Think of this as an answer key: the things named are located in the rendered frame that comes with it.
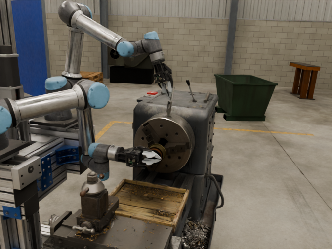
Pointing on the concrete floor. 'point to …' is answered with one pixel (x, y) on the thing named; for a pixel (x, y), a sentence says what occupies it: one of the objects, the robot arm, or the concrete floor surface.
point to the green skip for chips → (243, 97)
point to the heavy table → (306, 68)
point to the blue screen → (31, 45)
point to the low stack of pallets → (92, 76)
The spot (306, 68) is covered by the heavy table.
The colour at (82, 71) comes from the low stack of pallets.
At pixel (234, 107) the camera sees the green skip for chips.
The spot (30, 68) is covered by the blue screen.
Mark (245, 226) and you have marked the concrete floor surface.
